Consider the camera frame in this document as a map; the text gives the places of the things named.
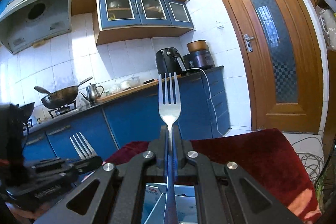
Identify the light blue utensil box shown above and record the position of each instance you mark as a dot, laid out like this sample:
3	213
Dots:
183	208

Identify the wooden door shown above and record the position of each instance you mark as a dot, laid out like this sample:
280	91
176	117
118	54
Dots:
309	77

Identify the steel wok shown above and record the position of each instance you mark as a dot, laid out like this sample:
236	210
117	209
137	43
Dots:
61	96

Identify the gas stove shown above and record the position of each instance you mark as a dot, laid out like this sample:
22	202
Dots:
63	109

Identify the floral plush blanket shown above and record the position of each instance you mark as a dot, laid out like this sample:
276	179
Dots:
262	161

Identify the small seasoning shaker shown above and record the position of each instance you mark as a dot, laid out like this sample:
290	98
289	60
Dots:
38	120

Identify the white wall switch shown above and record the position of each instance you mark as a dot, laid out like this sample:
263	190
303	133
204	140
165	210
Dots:
220	25

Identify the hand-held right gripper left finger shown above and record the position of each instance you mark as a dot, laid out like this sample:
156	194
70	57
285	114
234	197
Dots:
161	165

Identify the black remote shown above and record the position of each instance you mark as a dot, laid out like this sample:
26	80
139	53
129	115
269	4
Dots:
149	81

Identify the blue base cabinets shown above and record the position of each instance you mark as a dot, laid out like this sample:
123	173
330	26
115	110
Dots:
131	119

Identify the dark rice cooker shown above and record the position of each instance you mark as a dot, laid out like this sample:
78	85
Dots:
199	60

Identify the steel kettle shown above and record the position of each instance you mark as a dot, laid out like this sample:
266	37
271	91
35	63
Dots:
92	92

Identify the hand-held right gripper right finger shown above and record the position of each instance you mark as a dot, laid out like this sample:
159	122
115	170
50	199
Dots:
178	164

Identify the glass bowl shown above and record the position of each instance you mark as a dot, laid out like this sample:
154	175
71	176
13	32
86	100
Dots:
128	83

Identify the grey range hood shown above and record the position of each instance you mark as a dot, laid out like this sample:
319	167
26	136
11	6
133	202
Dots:
36	27

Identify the metal ladle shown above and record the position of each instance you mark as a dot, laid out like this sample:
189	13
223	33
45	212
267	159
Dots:
42	89

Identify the silver fork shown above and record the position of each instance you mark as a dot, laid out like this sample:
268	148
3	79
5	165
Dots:
84	150
169	113

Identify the black air fryer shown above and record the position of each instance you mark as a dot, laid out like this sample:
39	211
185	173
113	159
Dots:
168	61

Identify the wooden cutting board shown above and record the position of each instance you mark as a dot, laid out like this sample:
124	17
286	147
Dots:
123	94

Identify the brown pot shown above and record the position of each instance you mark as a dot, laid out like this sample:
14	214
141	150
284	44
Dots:
197	46

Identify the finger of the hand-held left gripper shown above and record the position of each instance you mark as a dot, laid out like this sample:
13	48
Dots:
52	176
89	163

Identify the black wok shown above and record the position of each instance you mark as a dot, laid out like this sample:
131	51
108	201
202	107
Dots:
27	109

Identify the glass door wall cabinet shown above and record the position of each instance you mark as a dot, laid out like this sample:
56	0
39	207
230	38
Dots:
118	29

